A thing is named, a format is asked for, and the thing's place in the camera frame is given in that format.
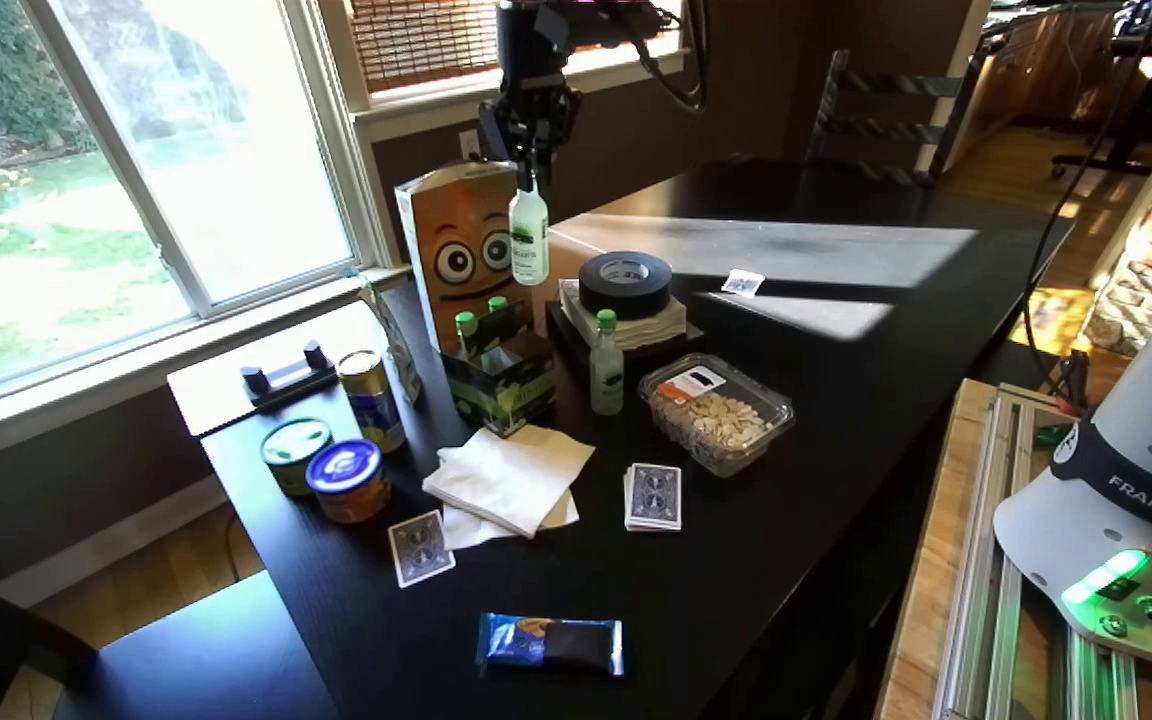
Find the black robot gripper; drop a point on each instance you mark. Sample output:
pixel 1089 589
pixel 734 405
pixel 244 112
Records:
pixel 528 63

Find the clear bottle with green cap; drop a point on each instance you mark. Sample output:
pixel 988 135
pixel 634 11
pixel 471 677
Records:
pixel 605 364
pixel 528 237
pixel 466 333
pixel 498 312

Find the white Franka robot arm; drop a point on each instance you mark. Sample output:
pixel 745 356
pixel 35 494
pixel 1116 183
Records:
pixel 1142 464

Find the green and black bottle carrier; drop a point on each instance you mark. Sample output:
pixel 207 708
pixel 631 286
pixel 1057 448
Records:
pixel 500 385

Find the orange cartoon face box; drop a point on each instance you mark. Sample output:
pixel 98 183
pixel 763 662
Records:
pixel 457 252

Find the woven window blind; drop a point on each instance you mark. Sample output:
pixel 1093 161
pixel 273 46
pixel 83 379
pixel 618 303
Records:
pixel 429 36

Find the black tape roll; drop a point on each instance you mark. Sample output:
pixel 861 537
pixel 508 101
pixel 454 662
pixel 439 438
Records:
pixel 625 283

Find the white and black flat box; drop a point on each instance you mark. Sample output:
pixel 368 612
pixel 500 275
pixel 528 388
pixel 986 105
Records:
pixel 660 325

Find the small white tag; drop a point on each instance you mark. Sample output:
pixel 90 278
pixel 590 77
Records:
pixel 740 283

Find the clear plastic food container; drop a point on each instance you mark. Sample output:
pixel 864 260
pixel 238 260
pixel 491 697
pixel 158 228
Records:
pixel 719 414

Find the white paper napkins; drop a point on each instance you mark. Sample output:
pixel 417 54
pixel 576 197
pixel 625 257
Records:
pixel 512 478

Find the dark wooden chair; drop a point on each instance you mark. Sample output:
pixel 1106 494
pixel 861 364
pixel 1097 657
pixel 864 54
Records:
pixel 887 118

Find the blue playing card deck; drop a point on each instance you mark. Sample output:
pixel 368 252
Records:
pixel 653 497

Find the orange can with blue lid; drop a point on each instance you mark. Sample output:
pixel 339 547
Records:
pixel 347 483

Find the can with green lid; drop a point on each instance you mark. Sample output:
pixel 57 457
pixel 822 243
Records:
pixel 293 448

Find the white board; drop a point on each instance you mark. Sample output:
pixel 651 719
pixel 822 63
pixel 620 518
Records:
pixel 221 380

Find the playing card pack in sleeve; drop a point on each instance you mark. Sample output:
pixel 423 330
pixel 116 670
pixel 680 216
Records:
pixel 423 549

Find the blue snack bar wrapper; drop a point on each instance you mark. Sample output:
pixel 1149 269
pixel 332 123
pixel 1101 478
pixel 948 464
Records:
pixel 553 645

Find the yellow packet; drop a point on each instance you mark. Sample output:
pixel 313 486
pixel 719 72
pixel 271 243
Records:
pixel 1054 323

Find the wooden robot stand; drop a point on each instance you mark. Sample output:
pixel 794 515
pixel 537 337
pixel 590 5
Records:
pixel 928 575

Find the white wall outlet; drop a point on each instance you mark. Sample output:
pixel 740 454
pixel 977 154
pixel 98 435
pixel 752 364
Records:
pixel 471 141

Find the aluminium rail frame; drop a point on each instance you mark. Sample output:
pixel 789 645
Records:
pixel 1003 560

